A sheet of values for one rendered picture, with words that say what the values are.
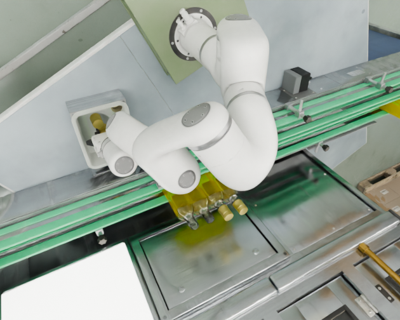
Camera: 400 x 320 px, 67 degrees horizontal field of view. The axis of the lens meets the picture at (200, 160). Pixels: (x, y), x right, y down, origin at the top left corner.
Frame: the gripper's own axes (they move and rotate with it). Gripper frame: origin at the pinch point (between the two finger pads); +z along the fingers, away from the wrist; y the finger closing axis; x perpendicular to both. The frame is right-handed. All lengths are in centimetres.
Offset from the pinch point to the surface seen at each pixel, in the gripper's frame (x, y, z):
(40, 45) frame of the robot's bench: 26, -11, 56
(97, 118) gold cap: 5.7, -1.1, -1.5
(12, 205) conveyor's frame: -16.7, -34.4, 2.7
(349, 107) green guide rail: -16, 106, -8
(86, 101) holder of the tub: 11.5, -2.9, -0.8
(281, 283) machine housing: -47, 35, -47
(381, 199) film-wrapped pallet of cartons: -233, 334, 108
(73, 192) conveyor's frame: -17.2, -15.3, -1.0
